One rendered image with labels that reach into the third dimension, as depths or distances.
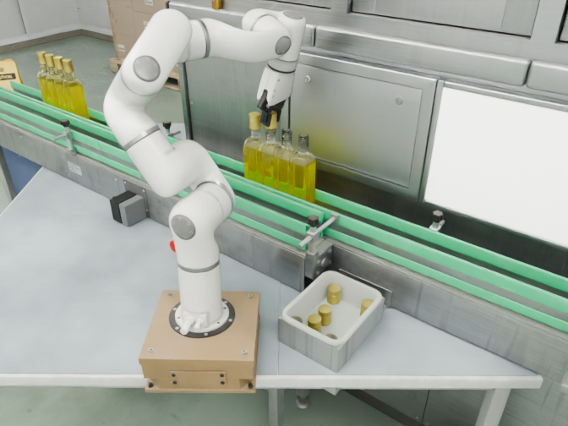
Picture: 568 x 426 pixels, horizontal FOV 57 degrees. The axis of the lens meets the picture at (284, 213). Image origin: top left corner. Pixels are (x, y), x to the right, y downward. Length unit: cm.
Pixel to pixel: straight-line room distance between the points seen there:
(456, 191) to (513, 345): 39
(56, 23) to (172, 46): 669
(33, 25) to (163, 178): 659
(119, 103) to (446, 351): 94
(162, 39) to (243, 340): 66
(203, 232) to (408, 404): 116
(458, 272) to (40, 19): 687
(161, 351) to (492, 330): 76
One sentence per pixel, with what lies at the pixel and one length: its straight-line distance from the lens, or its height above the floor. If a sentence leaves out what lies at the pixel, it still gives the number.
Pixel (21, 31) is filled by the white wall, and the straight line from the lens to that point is 753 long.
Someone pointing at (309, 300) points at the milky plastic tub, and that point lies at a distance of 135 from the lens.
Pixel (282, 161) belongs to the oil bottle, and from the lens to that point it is 145.
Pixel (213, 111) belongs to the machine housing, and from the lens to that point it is 186.
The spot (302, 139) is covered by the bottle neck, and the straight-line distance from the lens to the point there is 140.
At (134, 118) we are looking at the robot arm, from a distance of 110.
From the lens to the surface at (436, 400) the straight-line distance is 191.
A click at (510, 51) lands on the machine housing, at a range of 129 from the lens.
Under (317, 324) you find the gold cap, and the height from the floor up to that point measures 81.
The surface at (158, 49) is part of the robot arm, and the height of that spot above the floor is 144.
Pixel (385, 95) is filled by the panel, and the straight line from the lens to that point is 140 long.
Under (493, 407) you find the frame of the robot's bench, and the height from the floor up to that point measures 59.
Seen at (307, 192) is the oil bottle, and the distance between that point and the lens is 145.
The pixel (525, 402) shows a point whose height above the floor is 43.
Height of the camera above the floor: 171
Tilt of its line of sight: 32 degrees down
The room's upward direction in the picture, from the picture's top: straight up
